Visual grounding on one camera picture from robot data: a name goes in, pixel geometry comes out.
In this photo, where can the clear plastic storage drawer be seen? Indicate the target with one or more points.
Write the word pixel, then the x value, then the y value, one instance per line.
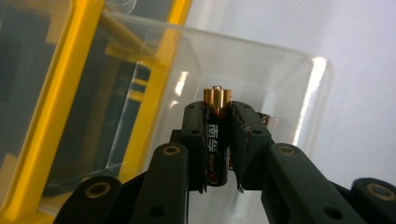
pixel 249 68

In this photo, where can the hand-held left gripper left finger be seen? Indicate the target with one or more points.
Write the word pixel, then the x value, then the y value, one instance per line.
pixel 194 146

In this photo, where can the yellow black organizer cabinet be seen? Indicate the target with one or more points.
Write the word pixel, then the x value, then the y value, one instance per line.
pixel 57 93

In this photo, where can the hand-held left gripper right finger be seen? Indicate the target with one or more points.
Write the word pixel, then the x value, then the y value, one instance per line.
pixel 249 146

